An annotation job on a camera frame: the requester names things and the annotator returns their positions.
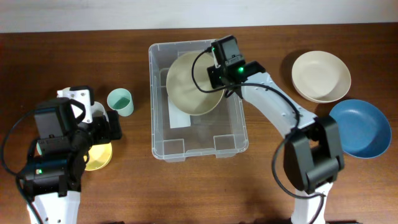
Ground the white cup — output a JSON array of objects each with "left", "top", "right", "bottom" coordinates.
[{"left": 91, "top": 101, "right": 109, "bottom": 121}]

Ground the yellow small bowl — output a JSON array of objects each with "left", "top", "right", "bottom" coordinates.
[{"left": 83, "top": 143, "right": 113, "bottom": 171}]

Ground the mint green cup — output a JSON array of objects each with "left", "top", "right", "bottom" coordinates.
[{"left": 107, "top": 88, "right": 134, "bottom": 117}]

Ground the cream bowl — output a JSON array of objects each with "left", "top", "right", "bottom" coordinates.
[
  {"left": 291, "top": 51, "right": 351, "bottom": 103},
  {"left": 166, "top": 52, "right": 224, "bottom": 116}
]

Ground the blue bowl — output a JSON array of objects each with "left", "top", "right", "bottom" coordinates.
[{"left": 330, "top": 100, "right": 392, "bottom": 159}]

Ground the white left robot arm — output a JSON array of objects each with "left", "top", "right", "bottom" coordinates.
[{"left": 16, "top": 86, "right": 122, "bottom": 223}]

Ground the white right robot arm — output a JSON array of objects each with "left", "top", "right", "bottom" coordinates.
[{"left": 207, "top": 62, "right": 345, "bottom": 223}]

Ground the clear plastic storage bin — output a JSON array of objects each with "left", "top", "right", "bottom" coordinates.
[{"left": 149, "top": 39, "right": 249, "bottom": 162}]

